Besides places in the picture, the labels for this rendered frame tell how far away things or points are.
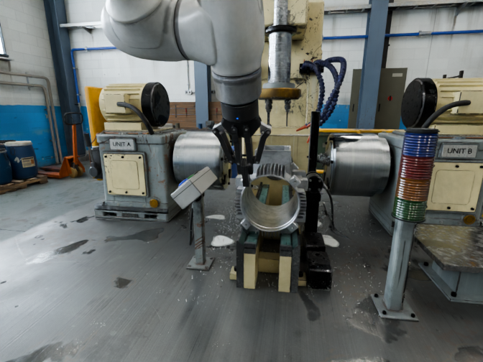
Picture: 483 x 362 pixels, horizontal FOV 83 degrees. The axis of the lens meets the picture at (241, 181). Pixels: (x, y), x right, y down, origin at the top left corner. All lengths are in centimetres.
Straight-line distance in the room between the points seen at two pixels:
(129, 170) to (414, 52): 612
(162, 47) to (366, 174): 81
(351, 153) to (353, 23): 555
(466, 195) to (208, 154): 91
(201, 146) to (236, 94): 61
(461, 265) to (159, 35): 77
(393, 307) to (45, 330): 77
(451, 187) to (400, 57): 555
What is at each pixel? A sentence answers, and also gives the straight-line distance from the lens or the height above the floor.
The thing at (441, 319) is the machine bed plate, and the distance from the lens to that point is 82.
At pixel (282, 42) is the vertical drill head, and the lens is 117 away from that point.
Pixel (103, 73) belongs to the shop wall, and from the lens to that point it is 772.
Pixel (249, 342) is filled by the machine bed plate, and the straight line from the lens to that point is 64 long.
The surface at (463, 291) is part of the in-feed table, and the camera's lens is 92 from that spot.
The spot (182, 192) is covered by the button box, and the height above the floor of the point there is 105.
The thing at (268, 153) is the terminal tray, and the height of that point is 114.
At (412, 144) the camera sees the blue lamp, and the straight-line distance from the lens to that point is 64.
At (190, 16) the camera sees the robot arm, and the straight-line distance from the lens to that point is 49.
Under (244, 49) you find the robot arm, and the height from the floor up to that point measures 135.
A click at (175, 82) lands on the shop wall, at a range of 681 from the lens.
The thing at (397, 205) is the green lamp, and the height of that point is 106.
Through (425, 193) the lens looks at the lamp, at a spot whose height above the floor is 109.
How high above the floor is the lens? 125
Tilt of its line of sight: 14 degrees down
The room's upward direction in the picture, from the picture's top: straight up
